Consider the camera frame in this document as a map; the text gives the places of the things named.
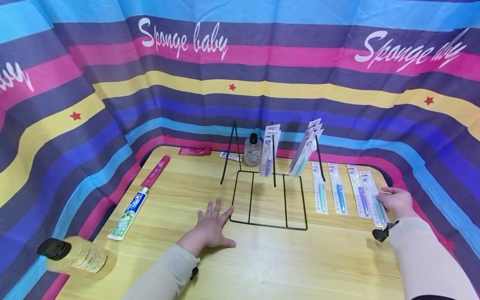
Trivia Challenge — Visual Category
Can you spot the person's left hand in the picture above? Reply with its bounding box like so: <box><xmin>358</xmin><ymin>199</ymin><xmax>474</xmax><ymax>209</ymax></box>
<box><xmin>177</xmin><ymin>198</ymin><xmax>237</xmax><ymax>258</ymax></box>

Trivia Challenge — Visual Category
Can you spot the person's right hand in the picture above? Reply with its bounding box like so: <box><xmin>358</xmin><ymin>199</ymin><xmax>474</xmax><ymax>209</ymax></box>
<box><xmin>376</xmin><ymin>187</ymin><xmax>420</xmax><ymax>221</ymax></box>

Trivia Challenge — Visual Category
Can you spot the teal toothbrush pack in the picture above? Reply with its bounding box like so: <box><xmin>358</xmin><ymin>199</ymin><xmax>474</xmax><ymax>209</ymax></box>
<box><xmin>311</xmin><ymin>161</ymin><xmax>329</xmax><ymax>215</ymax></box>
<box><xmin>359</xmin><ymin>170</ymin><xmax>390</xmax><ymax>229</ymax></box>

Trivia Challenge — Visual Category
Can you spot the person's right forearm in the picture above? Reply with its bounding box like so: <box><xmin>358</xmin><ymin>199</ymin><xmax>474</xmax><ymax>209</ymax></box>
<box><xmin>387</xmin><ymin>216</ymin><xmax>480</xmax><ymax>300</ymax></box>

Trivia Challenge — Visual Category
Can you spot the person's left forearm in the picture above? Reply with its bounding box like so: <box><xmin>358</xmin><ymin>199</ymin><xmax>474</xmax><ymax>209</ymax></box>
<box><xmin>121</xmin><ymin>243</ymin><xmax>202</xmax><ymax>300</ymax></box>

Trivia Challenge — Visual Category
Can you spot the purple toothbrush pack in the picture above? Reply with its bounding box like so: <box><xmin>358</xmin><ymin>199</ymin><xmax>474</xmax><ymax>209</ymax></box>
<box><xmin>346</xmin><ymin>164</ymin><xmax>372</xmax><ymax>219</ymax></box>
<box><xmin>265</xmin><ymin>124</ymin><xmax>282</xmax><ymax>159</ymax></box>
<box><xmin>259</xmin><ymin>129</ymin><xmax>278</xmax><ymax>178</ymax></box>

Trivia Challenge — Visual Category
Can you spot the blue toothbrush pack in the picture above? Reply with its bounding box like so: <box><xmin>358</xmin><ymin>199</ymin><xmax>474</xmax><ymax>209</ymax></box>
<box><xmin>327</xmin><ymin>162</ymin><xmax>349</xmax><ymax>216</ymax></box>

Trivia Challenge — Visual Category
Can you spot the red toothpaste tube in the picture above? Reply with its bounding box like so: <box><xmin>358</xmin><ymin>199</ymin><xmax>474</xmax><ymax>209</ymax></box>
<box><xmin>140</xmin><ymin>155</ymin><xmax>171</xmax><ymax>188</ymax></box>

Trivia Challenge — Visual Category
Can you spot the clear round bottle black cap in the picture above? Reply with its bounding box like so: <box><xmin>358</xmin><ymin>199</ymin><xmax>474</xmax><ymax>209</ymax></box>
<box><xmin>244</xmin><ymin>133</ymin><xmax>263</xmax><ymax>168</ymax></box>

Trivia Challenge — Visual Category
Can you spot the white green toothpaste tube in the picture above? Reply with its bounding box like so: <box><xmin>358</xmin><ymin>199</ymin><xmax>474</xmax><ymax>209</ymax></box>
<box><xmin>107</xmin><ymin>187</ymin><xmax>150</xmax><ymax>242</ymax></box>

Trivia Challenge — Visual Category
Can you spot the green toothbrush pack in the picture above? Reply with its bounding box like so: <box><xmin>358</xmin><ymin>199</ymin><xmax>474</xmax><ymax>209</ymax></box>
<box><xmin>289</xmin><ymin>124</ymin><xmax>323</xmax><ymax>172</ymax></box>
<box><xmin>288</xmin><ymin>118</ymin><xmax>323</xmax><ymax>170</ymax></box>
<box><xmin>291</xmin><ymin>132</ymin><xmax>325</xmax><ymax>178</ymax></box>

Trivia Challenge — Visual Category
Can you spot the large yellow liquid bottle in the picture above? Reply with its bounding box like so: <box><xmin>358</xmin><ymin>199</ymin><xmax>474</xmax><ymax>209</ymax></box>
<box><xmin>37</xmin><ymin>235</ymin><xmax>118</xmax><ymax>279</ymax></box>

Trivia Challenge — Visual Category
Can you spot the black wire display rack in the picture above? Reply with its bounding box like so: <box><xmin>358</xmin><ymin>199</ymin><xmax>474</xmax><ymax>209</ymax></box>
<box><xmin>220</xmin><ymin>120</ymin><xmax>326</xmax><ymax>231</ymax></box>

